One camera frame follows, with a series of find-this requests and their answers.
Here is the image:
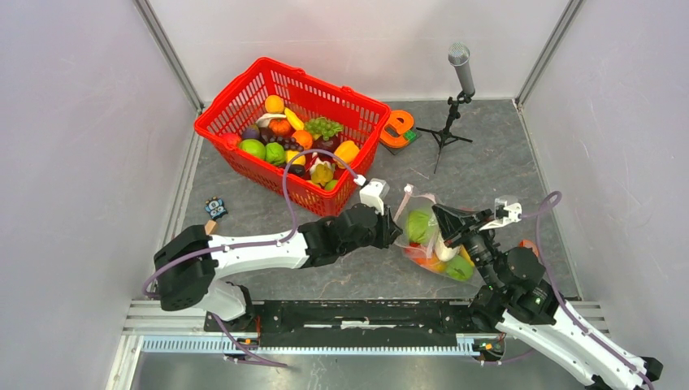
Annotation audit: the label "red toy strawberry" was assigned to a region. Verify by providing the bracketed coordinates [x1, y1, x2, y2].
[221, 132, 242, 150]

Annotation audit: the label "purple toy grapes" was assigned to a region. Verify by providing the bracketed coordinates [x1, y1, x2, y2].
[267, 136, 304, 152]

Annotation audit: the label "grey microphone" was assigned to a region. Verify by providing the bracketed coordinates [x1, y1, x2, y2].
[448, 41, 475, 98]

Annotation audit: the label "orange toy block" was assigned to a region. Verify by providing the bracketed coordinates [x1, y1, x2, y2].
[519, 240, 540, 257]

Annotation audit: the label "yellow green toy starfruit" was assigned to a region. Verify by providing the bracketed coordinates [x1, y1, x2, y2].
[310, 163, 334, 187]

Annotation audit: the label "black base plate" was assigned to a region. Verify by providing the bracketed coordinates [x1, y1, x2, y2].
[204, 299, 499, 348]

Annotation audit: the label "green toy apple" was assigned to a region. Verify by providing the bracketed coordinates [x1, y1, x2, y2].
[238, 139, 267, 160]

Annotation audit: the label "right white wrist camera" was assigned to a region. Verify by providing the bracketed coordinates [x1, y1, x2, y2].
[479, 195, 522, 231]

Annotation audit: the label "clear zip top bag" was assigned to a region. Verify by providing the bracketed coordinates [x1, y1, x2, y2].
[393, 184, 483, 287]

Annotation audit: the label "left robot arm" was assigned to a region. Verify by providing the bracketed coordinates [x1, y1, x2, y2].
[153, 204, 403, 332]

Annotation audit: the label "red plastic basket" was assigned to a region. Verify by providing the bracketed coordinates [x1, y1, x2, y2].
[194, 57, 391, 194]

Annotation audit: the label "orange red toy mango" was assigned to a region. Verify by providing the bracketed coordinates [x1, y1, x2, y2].
[412, 255, 447, 274]

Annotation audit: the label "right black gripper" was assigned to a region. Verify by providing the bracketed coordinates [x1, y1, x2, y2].
[430, 203, 502, 291]

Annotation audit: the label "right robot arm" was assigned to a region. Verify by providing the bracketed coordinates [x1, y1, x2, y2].
[432, 202, 663, 389]

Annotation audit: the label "green toy cabbage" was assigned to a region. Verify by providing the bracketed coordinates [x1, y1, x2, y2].
[405, 209, 436, 245]

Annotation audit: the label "purple toy eggplant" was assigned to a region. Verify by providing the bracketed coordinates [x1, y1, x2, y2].
[240, 125, 262, 141]

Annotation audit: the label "orange toy tangerine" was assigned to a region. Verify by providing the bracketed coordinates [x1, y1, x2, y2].
[264, 94, 285, 114]

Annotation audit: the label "orange round toy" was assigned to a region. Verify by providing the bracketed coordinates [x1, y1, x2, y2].
[379, 110, 420, 155]

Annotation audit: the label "green toy grapes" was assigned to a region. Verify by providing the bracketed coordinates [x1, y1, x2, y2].
[304, 117, 344, 141]

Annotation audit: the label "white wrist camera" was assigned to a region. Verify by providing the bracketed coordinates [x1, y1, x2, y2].
[353, 175, 389, 215]
[479, 195, 522, 231]

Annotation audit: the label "small blue cartoon toy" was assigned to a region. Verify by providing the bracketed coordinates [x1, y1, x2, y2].
[205, 197, 228, 220]

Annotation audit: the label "black microphone tripod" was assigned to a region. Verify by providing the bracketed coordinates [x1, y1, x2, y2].
[415, 91, 474, 174]

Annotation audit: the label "orange toy pumpkin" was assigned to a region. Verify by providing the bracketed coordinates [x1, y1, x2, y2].
[268, 118, 293, 137]

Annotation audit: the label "green toy pepper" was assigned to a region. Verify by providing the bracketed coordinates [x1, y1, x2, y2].
[265, 142, 286, 166]

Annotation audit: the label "white toy radish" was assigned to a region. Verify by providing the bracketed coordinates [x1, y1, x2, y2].
[433, 233, 459, 262]

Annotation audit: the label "aluminium frame rail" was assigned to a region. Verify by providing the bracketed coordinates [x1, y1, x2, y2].
[105, 298, 609, 390]

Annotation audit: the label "dark red toy beet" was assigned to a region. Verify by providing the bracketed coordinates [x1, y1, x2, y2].
[312, 136, 340, 153]

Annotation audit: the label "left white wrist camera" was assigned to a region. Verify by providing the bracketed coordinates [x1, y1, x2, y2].
[353, 175, 389, 215]

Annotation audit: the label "yellow toy banana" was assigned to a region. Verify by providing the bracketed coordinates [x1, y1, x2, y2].
[284, 108, 305, 131]

